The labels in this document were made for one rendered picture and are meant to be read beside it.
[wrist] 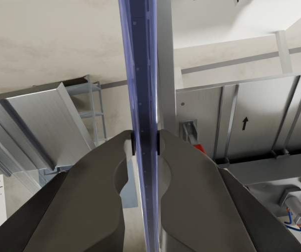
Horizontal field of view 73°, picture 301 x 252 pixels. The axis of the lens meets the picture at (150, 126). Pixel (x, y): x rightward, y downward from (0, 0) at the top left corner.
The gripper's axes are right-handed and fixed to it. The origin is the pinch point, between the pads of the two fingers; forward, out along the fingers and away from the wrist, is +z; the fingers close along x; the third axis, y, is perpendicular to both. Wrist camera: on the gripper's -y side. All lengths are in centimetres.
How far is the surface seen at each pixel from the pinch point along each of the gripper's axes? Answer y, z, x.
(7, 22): -5, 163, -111
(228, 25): -2, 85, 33
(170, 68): -0.6, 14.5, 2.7
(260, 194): 21.6, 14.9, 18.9
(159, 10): -6.8, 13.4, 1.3
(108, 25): 0, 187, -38
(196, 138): 10.1, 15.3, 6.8
